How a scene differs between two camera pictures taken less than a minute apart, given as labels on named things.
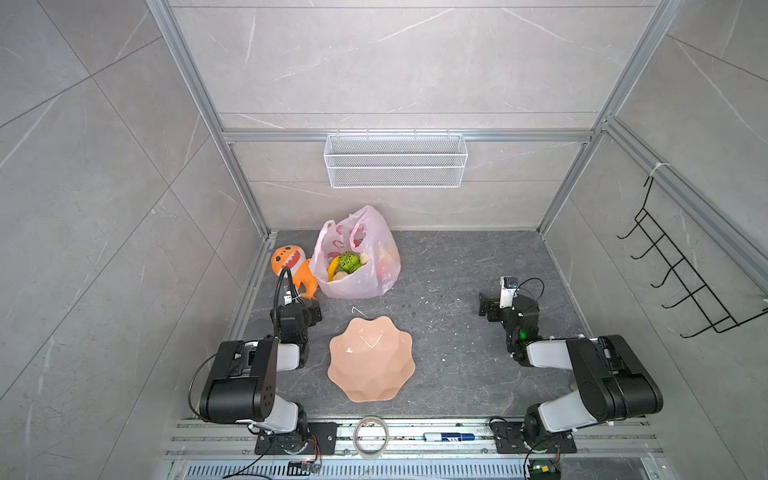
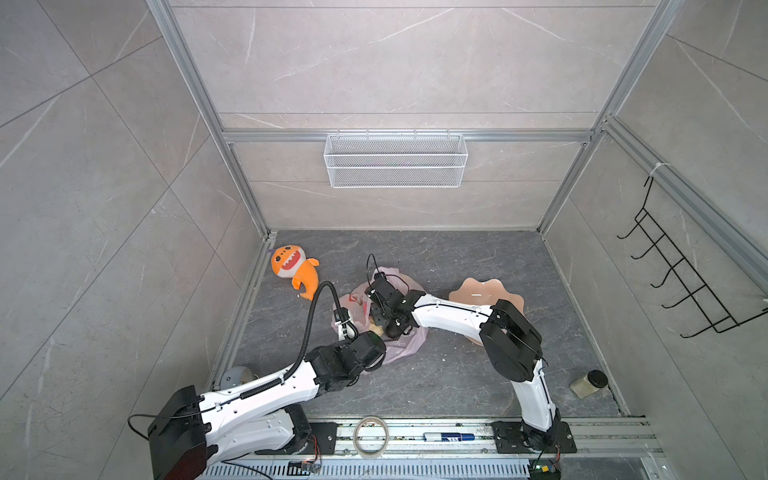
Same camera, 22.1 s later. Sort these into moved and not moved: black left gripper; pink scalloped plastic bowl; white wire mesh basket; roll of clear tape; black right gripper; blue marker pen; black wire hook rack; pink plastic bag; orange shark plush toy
Moved: black right gripper; pink plastic bag; pink scalloped plastic bowl; black left gripper
Not moved: white wire mesh basket; blue marker pen; orange shark plush toy; roll of clear tape; black wire hook rack
